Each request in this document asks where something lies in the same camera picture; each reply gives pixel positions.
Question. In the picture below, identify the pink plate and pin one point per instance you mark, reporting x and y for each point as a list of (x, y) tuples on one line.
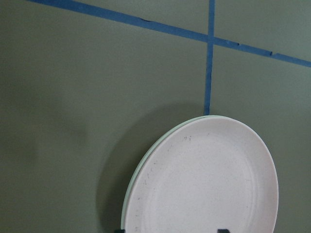
[(245, 186)]

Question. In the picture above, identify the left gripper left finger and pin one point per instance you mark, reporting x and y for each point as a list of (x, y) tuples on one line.
[(120, 231)]

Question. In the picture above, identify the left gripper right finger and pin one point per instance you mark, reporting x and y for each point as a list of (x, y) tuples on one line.
[(223, 231)]

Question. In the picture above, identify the beige plate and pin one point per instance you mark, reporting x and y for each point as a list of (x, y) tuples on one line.
[(169, 190)]

